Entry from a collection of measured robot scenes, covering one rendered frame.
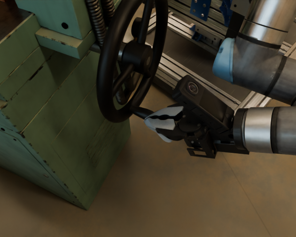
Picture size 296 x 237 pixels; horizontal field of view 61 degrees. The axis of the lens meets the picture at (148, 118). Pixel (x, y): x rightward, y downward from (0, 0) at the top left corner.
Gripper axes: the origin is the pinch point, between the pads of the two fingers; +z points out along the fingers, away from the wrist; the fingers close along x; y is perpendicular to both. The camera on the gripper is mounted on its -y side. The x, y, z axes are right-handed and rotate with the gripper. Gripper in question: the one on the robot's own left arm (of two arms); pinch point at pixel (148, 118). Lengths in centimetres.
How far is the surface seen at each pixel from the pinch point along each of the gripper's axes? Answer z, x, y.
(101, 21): 2.8, 5.7, -20.0
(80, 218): 58, -15, 52
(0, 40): 12.7, -6.8, -26.4
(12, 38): 12.7, -4.9, -25.5
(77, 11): 2.5, 2.0, -24.1
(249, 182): 1, 33, 82
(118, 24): -5.4, 0.6, -20.7
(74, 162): 36.5, -5.3, 16.6
